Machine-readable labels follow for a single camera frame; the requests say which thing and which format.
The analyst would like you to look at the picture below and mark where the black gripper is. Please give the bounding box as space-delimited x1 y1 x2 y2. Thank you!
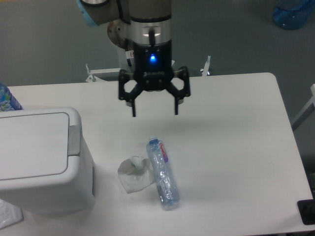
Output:
118 40 191 117

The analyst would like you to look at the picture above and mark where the white push-lid trash can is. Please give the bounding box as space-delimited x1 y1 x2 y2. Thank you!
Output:
0 107 95 214

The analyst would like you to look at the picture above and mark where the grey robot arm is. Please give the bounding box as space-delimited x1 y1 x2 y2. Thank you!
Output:
77 0 191 116

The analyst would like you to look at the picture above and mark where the crumpled white tissue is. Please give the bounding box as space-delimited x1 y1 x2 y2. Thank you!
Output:
117 156 155 194

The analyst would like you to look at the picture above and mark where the crushed clear plastic bottle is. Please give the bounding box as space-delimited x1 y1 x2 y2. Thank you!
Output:
146 136 180 210

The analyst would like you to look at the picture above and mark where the blue labelled bottle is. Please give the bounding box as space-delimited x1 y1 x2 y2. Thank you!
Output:
0 83 23 112

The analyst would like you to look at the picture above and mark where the blue water jug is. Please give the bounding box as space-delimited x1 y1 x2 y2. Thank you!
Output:
272 0 315 30

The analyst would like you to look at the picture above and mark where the black device at edge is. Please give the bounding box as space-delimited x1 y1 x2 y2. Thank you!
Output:
297 199 315 225

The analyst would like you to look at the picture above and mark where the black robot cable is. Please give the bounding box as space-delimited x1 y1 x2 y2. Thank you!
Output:
124 38 135 68

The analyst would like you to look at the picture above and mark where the white frame at right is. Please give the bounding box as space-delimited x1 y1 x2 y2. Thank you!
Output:
291 84 315 132

